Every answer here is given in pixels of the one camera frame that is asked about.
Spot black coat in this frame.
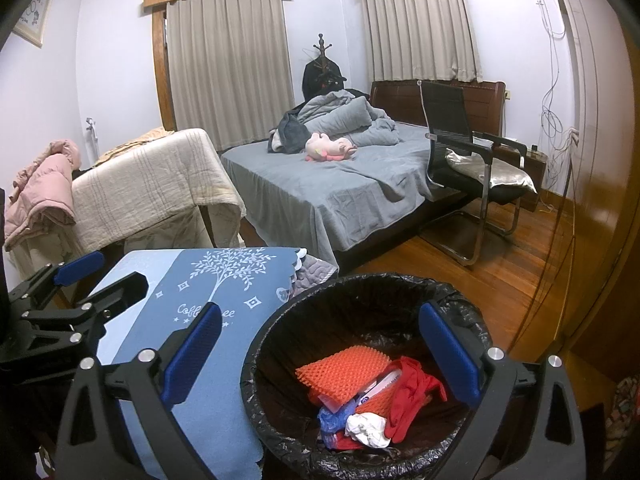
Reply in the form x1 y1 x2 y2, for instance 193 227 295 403
301 60 347 106

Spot blue plastic bag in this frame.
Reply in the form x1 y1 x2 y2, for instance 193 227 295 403
317 400 363 448

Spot wooden wardrobe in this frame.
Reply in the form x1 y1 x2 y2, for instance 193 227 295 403
545 0 640 411

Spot white cardboard box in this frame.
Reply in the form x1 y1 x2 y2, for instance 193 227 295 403
352 367 401 403

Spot black office chair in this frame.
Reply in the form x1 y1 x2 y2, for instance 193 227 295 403
417 80 531 267

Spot framed wall picture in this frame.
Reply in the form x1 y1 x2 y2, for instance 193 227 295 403
11 0 57 50

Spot silver seat cushion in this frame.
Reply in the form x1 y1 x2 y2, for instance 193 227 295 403
445 149 538 195

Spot pink padded jacket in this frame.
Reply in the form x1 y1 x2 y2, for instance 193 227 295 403
4 138 82 251

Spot tan cloth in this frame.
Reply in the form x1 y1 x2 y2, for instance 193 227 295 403
95 126 176 166

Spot grey quilted cloth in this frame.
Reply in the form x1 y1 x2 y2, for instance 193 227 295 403
287 252 338 301

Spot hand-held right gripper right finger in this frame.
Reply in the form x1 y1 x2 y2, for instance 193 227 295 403
419 301 587 480

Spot wooden bed headboard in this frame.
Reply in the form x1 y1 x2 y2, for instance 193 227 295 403
370 80 507 136

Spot dark wooden nightstand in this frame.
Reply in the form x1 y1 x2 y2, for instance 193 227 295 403
500 137 550 213

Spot beige curtain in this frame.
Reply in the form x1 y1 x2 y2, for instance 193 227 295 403
361 0 483 83
165 0 296 152

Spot beige blanket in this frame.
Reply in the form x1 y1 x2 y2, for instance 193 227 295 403
10 128 247 266

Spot blue printed tablecloth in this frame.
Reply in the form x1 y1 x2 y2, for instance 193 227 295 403
85 246 308 480

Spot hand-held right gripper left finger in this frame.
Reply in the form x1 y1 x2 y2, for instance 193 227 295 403
55 302 223 480

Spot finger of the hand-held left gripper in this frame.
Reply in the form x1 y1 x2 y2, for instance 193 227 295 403
20 271 150 335
7 251 106 311

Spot grey duvet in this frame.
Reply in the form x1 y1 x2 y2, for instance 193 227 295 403
270 91 401 153

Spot beige covered armchair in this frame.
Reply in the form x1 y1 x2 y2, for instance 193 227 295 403
125 210 216 253

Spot bin with black liner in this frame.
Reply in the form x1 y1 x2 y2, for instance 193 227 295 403
240 272 501 480

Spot hanging wall cables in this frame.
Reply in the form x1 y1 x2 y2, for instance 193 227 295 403
530 0 581 211

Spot white tissue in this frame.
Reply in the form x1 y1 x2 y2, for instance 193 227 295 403
345 411 392 448

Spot red glove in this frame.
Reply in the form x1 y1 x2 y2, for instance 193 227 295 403
387 358 448 445

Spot colourful patterned cloth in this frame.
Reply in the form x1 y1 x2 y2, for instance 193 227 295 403
602 377 640 461

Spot bed with grey sheet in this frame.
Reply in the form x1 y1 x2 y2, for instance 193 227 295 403
220 120 471 278

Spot red plastic bag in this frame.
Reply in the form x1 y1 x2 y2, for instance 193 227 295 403
330 430 361 453

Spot dark grey garment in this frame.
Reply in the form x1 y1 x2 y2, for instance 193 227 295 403
270 112 312 154

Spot dark wooden coat rack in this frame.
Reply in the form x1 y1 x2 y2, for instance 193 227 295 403
302 32 337 68

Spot orange knitted scarf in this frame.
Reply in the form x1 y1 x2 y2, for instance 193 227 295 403
295 345 401 413

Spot pink plush toy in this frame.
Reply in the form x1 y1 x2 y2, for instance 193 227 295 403
305 132 358 162

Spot wooden window frame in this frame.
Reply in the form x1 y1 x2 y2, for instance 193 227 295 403
152 5 177 133

